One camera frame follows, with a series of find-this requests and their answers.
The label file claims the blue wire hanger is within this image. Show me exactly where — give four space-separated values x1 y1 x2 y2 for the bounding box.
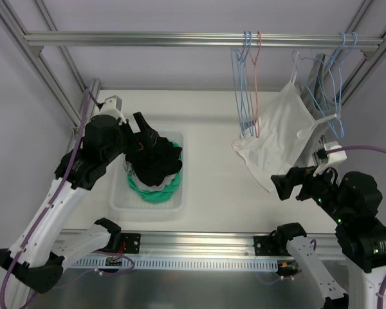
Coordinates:
237 32 255 136
230 32 252 136

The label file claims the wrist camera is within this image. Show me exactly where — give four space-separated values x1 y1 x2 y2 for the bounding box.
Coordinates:
313 142 347 177
99 95 128 124

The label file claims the blue hanger far right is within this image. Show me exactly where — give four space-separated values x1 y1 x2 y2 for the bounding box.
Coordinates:
322 32 358 139

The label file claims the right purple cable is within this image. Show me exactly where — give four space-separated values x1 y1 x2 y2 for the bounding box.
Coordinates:
327 145 386 309

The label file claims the white tank top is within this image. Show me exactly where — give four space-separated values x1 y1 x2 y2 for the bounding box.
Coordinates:
232 61 318 192

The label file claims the light grey tank top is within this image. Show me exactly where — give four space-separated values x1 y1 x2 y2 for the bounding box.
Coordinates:
123 161 181 194

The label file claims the white plastic basket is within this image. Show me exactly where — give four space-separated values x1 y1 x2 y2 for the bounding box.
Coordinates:
110 130 186 223

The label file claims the dark grey tank top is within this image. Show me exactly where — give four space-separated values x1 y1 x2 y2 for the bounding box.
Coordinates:
295 53 341 167

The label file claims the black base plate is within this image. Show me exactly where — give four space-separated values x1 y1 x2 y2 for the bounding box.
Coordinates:
253 235 290 257
115 232 141 254

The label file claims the aluminium front rail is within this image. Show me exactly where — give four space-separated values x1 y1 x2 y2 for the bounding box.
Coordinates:
56 230 343 259

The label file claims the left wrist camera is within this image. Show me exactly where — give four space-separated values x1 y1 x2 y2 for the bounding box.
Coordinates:
99 95 128 124

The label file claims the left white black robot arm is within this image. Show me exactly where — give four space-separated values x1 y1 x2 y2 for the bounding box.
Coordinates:
0 112 159 294

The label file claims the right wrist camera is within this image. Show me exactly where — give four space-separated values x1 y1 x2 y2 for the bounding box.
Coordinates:
313 142 347 177

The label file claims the pink wire hanger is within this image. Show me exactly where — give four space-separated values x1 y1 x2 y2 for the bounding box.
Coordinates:
249 32 262 138

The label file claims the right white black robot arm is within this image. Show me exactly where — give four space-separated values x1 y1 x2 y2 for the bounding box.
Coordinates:
271 167 386 308

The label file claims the black tank top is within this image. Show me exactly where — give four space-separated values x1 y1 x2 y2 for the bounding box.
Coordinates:
125 137 183 187

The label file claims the green tank top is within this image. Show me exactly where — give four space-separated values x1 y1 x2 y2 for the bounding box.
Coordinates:
125 135 185 204

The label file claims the aluminium hanging rail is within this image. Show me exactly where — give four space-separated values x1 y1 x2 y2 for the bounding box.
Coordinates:
24 31 383 51

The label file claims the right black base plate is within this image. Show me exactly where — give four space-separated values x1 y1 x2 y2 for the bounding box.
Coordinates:
253 235 290 257

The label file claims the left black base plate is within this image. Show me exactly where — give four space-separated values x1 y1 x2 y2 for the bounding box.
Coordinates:
115 232 141 254

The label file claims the white slotted cable duct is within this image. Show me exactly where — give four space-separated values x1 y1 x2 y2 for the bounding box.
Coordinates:
72 256 279 272

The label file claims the left aluminium frame post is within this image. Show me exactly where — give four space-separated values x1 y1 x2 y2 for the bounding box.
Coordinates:
0 0 101 194

